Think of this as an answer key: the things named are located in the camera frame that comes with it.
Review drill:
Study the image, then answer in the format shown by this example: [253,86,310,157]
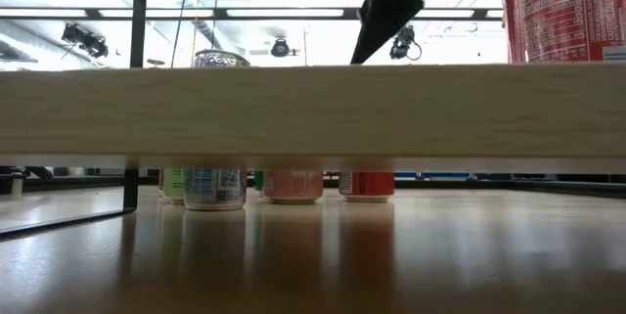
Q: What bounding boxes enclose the red soda can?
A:
[503,0,626,65]
[338,171,396,203]

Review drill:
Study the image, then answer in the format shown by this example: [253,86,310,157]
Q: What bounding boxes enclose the pink soda can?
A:
[262,170,325,205]

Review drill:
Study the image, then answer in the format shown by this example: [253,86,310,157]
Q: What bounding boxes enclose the white and blue can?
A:
[183,167,248,212]

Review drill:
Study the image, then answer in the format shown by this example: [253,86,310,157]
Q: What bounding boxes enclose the silver patterned can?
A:
[193,48,251,68]

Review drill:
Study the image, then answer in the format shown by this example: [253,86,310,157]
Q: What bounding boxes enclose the light green can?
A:
[162,167,188,205]

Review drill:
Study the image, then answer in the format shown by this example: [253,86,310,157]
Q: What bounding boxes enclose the black hanging camera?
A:
[61,22,110,60]
[389,24,423,62]
[269,37,298,59]

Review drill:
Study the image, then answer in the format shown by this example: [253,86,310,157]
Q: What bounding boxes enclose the thin hanging cable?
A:
[209,0,221,52]
[169,0,193,68]

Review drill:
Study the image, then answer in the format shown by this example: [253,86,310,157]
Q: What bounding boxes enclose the black aluminium table frame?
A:
[0,171,626,201]

